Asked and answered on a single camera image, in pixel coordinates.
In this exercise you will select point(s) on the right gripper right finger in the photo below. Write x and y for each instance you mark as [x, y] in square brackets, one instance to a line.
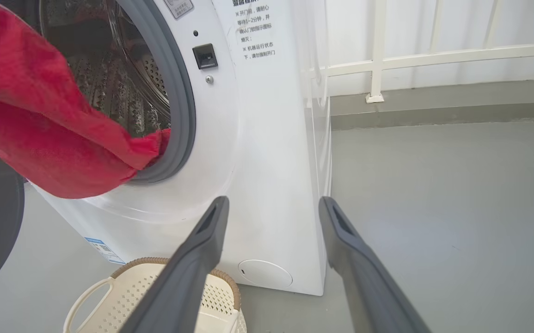
[368, 286]

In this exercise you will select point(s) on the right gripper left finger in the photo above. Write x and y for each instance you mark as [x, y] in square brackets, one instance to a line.
[179, 282]

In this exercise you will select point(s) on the red cloth garment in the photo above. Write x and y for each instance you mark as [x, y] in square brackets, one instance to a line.
[31, 125]

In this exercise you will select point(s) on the cream perforated laundry basket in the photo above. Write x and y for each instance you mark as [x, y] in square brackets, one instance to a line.
[123, 296]

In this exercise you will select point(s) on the white front-load washing machine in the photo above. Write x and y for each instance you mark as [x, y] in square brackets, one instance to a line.
[257, 162]

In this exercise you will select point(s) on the grey rubber door gasket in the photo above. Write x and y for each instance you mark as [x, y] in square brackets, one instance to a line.
[183, 101]

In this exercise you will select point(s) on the black door latch socket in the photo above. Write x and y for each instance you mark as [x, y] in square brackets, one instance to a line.
[205, 56]

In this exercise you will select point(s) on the blue energy label sticker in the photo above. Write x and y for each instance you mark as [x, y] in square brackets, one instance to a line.
[105, 250]

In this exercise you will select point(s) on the round white filter cover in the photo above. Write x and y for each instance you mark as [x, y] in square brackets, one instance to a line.
[265, 274]

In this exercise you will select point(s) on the perforated steel washer drum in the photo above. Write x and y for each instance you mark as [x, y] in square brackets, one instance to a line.
[109, 92]

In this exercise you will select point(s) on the white metal railing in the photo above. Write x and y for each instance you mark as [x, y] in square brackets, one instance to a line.
[377, 46]

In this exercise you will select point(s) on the Chinese text instruction sticker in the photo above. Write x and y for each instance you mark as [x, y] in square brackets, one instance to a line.
[255, 32]

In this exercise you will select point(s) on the small grey warning sticker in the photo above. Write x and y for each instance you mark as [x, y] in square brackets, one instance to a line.
[179, 7]

